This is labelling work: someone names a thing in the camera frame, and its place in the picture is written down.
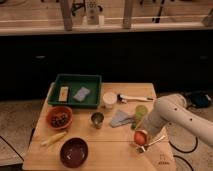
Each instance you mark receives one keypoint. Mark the metal fork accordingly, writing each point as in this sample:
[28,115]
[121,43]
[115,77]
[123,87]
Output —
[144,148]

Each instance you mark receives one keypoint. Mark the green plastic cup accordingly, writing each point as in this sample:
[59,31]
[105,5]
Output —
[140,112]

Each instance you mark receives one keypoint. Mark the dark red bowl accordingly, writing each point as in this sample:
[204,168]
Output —
[74,153]

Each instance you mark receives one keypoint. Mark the blue grey sponge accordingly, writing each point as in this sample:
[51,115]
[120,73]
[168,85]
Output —
[81,94]

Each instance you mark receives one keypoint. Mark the grey folded cloth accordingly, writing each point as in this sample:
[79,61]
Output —
[120,118]

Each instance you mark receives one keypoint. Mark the red apple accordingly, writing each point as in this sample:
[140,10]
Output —
[140,138]

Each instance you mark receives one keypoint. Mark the dark blue floor object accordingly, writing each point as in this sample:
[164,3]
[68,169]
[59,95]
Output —
[200,99]

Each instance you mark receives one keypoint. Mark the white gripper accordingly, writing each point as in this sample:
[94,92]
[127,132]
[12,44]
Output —
[151,123]

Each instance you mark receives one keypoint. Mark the beige wooden block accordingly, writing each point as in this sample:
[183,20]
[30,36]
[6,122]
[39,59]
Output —
[63,95]

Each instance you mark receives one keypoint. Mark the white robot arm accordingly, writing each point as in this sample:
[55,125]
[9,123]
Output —
[172,108]

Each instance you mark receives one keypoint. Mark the yellow corn cob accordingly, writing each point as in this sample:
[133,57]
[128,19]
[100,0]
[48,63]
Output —
[53,139]

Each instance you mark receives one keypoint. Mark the orange bowl with grapes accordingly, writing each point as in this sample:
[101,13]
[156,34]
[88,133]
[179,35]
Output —
[59,117]

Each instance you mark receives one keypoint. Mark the green plastic tray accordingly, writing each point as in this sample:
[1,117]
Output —
[74,82]

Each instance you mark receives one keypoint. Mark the small metal cup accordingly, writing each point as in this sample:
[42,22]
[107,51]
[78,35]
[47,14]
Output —
[97,119]

